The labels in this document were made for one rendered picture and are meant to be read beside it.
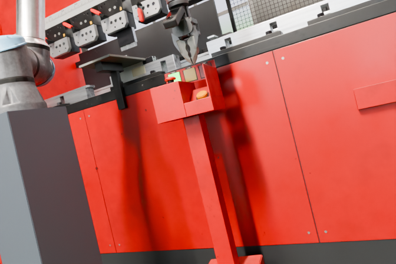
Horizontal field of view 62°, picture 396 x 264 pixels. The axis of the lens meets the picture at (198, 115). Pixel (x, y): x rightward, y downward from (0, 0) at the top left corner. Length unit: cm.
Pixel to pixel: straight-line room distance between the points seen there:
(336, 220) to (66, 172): 93
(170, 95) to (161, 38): 118
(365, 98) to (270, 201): 51
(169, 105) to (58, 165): 38
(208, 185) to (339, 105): 53
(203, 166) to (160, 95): 28
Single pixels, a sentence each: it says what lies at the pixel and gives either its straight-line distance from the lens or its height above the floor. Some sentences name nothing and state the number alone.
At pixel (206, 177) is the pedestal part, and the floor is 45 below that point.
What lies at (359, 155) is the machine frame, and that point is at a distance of 126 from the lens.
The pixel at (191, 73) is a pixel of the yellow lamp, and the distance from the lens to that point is 121.
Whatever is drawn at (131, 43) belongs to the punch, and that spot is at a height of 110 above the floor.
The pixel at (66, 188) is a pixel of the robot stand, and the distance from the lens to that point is 101.
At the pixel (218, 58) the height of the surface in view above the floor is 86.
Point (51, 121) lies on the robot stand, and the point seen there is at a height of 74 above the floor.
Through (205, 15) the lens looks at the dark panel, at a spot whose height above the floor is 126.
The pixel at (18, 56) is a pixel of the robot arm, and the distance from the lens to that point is 106.
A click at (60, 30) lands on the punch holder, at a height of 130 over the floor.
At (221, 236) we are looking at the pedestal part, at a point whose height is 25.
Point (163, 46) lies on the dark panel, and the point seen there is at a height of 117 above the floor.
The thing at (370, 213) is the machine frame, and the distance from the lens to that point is 131.
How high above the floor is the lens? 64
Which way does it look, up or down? 1 degrees up
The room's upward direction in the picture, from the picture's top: 14 degrees counter-clockwise
